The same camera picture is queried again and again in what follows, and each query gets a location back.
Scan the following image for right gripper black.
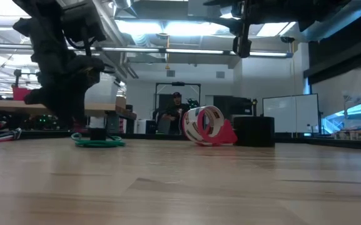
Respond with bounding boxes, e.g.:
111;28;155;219
203;0;303;59

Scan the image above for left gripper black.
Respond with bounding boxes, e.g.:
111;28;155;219
23;54;106;128

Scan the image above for black computers with green lights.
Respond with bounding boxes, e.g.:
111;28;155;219
22;114;62;131

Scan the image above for red plastic bin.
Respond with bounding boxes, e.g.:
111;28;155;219
12;86;33;101

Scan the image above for wood top metal workbench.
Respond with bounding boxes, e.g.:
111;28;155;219
0;99;138;134

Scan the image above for clear plastic storage bin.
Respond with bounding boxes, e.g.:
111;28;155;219
84;74;121;104

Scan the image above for long ceiling light bar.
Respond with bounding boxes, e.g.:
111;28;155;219
0;42;294;59

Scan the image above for black cabinet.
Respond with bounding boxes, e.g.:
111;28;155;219
213;95;253;121

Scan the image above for cardboard box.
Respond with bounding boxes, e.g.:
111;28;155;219
114;96;128;109

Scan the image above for white whiteboard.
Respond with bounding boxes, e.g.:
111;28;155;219
262;92;321;134

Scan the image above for white and black box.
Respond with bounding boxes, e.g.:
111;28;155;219
136;118;158;135

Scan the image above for person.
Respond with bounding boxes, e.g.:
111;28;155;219
160;91;191;135

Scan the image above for red tape dispenser white tape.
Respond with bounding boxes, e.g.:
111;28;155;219
181;105;239;147

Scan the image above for black gantry frame with camera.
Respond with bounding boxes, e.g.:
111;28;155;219
154;81;202;126
13;68;40;89

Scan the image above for white cable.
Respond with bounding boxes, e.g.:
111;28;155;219
0;129;23;143

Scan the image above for yellow ceiling pull cord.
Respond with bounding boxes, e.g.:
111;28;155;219
165;34;171;70

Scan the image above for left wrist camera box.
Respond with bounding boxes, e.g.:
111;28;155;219
60;1;107;43

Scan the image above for black aluminium table frame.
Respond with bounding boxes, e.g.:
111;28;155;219
0;128;361;151

